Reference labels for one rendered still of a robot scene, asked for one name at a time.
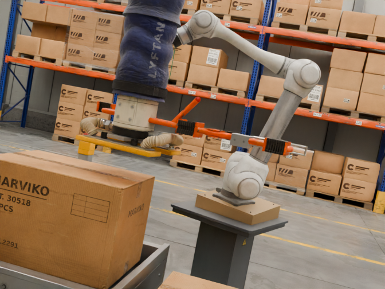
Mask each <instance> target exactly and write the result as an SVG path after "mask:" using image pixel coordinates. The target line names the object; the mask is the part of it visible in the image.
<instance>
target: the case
mask: <svg viewBox="0 0 385 289"><path fill-rule="evenodd" d="M154 180H155V176H152V175H147V174H143V173H138V172H134V171H129V170H124V169H120V168H116V167H112V166H107V165H102V164H99V163H94V162H89V161H84V160H81V159H76V158H71V157H66V156H63V155H58V154H53V153H49V152H45V151H40V150H33V151H22V152H16V153H5V154H0V261H4V262H6V263H10V264H14V265H17V266H20V267H23V268H27V269H30V270H33V271H37V272H41V273H43V274H47V275H51V276H55V277H58V278H61V279H65V280H69V281H71V282H75V283H79V284H83V285H86V286H90V287H93V288H97V289H109V288H110V286H111V285H113V284H114V283H115V282H116V281H117V280H119V279H120V278H121V277H122V276H123V275H124V274H125V273H126V272H127V271H129V270H130V269H131V268H132V267H133V266H134V265H135V264H136V263H137V262H139V261H140V257H141V252H142V246H143V240H144V234H145V231H146V225H147V219H148V212H149V209H150V203H151V197H152V191H153V187H154Z"/></svg>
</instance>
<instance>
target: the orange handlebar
mask: <svg viewBox="0 0 385 289"><path fill-rule="evenodd" d="M101 111H102V113H105V114H110V115H114V114H115V109H114V110H113V109H110V108H102V109H101ZM148 122H149V123H153V124H158V125H162V126H167V127H172V128H176V124H177V123H174V122H172V121H168V120H163V119H158V118H149V120H148ZM197 133H200V134H205V135H207V136H209V137H211V138H217V139H228V140H230V139H231V134H230V133H226V132H225V131H222V130H216V129H214V128H213V129H212V128H208V129H207V128H199V127H198V128H197ZM248 142H249V144H251V145H256V146H261V147H263V144H264V140H260V139H254V138H253V139H252V138H250V139H249V140H248ZM292 151H293V147H292V146H288V148H287V152H290V153H291V152H292Z"/></svg>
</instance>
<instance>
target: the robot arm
mask: <svg viewBox="0 0 385 289"><path fill-rule="evenodd" d="M201 37H207V38H213V37H219V38H221V39H223V40H226V41H227V42H229V43H231V44H232V45H234V46H235V47H236V48H238V49H239V50H241V51H242V52H244V53H245V54H246V55H248V56H249V57H251V58H253V59H254V60H256V61H258V62H259V63H261V64H262V65H264V66H265V67H267V68H268V69H270V70H271V71H272V72H274V73H275V74H277V75H279V76H280V77H282V78H283V79H285V81H284V85H283V87H284V91H283V93H282V94H281V96H280V98H279V100H278V102H277V104H276V106H275V108H274V109H273V111H272V113H271V115H270V117H269V119H268V121H267V122H266V125H265V126H264V128H263V130H262V132H261V133H260V135H259V137H261V138H276V139H281V137H282V135H283V133H284V132H285V130H286V128H287V126H288V124H289V122H290V120H291V118H292V117H293V115H294V113H295V112H296V109H297V107H298V105H299V104H300V102H301V100H302V98H303V99H304V98H305V97H307V96H308V94H309V93H310V92H311V90H312V89H313V88H314V87H315V86H316V85H317V83H318V82H319V80H320V77H321V72H320V68H319V66H318V65H317V64H316V63H315V62H313V61H311V60H307V59H299V60H295V59H291V58H287V57H284V56H280V55H277V54H273V53H270V52H267V51H264V50H262V49H260V48H258V47H256V46H255V45H253V44H252V43H250V42H249V41H247V40H245V39H244V38H242V37H241V36H239V35H238V34H236V33H235V32H233V31H231V30H230V29H228V28H227V27H225V26H223V25H222V24H221V22H220V19H219V18H218V17H216V16H215V15H214V14H213V13H212V12H209V11H207V10H199V11H197V12H196V13H195V14H194V15H193V16H192V17H191V19H190V20H189V21H188V23H186V24H185V25H183V26H181V27H180V28H177V34H176V37H175V39H174V41H173V43H172V44H173V46H174V47H175V48H177V47H179V46H181V45H182V44H183V45H185V44H187V43H189V42H191V41H193V40H196V39H199V38H201ZM271 156H272V153H269V152H265V151H262V148H261V147H256V146H254V147H253V149H252V150H251V152H250V154H249V153H244V152H240V151H236V152H235V153H233V154H232V155H231V156H230V158H229V159H228V161H227V164H226V168H225V173H224V177H223V185H222V188H219V187H217V188H216V191H217V193H213V195H212V196H213V197H216V198H219V199H220V200H223V201H225V202H227V203H230V204H232V205H233V206H241V205H249V204H255V203H256V202H255V201H254V200H253V199H255V198H256V197H258V196H259V195H260V194H261V192H262V190H263V187H264V183H265V180H266V177H267V174H268V172H269V168H268V165H267V163H268V161H269V159H270V157H271Z"/></svg>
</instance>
